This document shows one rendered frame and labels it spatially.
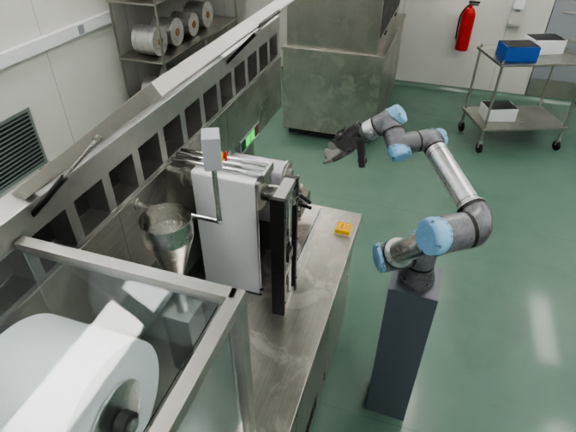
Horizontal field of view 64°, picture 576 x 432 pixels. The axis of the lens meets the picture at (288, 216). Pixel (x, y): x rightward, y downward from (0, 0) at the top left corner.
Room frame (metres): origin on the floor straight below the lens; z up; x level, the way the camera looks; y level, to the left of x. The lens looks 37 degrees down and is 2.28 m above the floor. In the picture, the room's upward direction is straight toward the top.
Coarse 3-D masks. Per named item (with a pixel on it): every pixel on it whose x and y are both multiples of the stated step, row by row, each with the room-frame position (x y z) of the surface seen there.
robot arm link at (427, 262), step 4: (412, 232) 1.42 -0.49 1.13; (424, 256) 1.34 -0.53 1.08; (428, 256) 1.34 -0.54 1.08; (432, 256) 1.35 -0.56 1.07; (436, 256) 1.37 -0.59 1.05; (416, 260) 1.33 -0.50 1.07; (420, 260) 1.33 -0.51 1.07; (424, 260) 1.34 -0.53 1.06; (428, 260) 1.34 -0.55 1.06; (432, 260) 1.35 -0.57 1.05; (412, 264) 1.32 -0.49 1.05; (416, 264) 1.33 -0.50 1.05; (420, 264) 1.34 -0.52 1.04; (424, 264) 1.34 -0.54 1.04; (428, 264) 1.34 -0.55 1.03; (432, 264) 1.35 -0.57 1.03; (416, 268) 1.35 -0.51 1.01; (420, 268) 1.34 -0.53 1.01; (424, 268) 1.34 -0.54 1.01; (428, 268) 1.34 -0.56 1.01
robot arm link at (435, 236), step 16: (432, 224) 1.08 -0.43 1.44; (448, 224) 1.08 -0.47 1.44; (464, 224) 1.08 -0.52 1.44; (400, 240) 1.27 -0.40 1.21; (416, 240) 1.11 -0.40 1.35; (432, 240) 1.06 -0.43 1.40; (448, 240) 1.04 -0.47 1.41; (464, 240) 1.05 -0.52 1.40; (384, 256) 1.30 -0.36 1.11; (400, 256) 1.24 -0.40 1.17; (416, 256) 1.18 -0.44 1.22
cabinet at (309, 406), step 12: (348, 264) 1.78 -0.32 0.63; (348, 276) 1.85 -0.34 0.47; (336, 300) 1.52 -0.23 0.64; (336, 312) 1.55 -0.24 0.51; (336, 324) 1.59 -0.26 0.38; (324, 336) 1.30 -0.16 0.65; (336, 336) 1.63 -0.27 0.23; (324, 348) 1.32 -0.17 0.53; (324, 360) 1.34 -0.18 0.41; (312, 372) 1.11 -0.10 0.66; (324, 372) 1.37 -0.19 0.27; (312, 384) 1.12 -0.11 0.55; (324, 384) 1.41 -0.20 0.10; (312, 396) 1.14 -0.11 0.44; (300, 408) 0.95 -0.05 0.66; (312, 408) 1.15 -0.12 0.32; (300, 420) 0.96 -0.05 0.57; (312, 420) 1.17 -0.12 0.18
